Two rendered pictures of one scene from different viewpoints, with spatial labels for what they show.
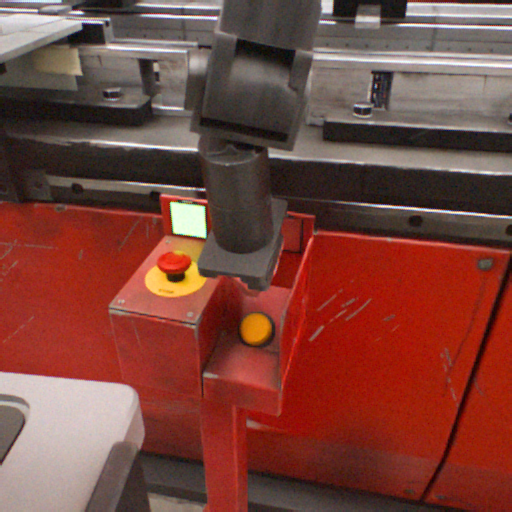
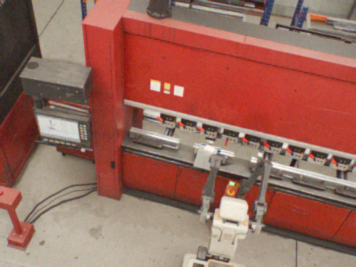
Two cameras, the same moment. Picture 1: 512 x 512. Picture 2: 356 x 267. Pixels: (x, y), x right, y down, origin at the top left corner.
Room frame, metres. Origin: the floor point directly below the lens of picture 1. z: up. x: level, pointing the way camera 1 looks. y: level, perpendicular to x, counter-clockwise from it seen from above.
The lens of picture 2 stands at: (-1.96, 0.74, 4.27)
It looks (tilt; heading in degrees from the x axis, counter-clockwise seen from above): 48 degrees down; 359
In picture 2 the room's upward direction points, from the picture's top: 7 degrees clockwise
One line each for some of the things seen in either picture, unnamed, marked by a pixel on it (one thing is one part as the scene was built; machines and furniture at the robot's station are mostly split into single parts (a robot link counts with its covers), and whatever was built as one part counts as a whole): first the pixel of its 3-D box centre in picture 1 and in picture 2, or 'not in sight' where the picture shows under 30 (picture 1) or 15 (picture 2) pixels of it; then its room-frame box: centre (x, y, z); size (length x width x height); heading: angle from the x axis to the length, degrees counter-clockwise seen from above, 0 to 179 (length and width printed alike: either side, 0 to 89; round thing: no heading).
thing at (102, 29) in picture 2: not in sight; (119, 100); (1.22, 1.26, 1.15); 0.85 x 0.25 x 2.30; 169
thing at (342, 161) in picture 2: not in sight; (340, 160); (0.62, -0.81, 1.26); 0.15 x 0.09 x 0.17; 79
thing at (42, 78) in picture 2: not in sight; (62, 110); (0.65, 1.66, 1.53); 0.51 x 0.25 x 0.85; 84
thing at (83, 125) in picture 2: not in sight; (65, 126); (0.56, 1.62, 1.42); 0.45 x 0.12 x 0.36; 84
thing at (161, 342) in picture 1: (217, 299); (235, 195); (0.49, 0.05, 0.75); 0.20 x 0.16 x 0.18; 74
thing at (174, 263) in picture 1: (175, 269); not in sight; (0.49, 0.09, 0.79); 0.04 x 0.04 x 0.04
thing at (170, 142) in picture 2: not in sight; (154, 138); (0.96, 0.88, 0.92); 0.50 x 0.06 x 0.10; 79
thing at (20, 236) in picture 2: not in sight; (13, 217); (0.22, 2.15, 0.41); 0.25 x 0.20 x 0.83; 169
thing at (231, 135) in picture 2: not in sight; (231, 133); (0.82, 0.17, 1.26); 0.15 x 0.09 x 0.17; 79
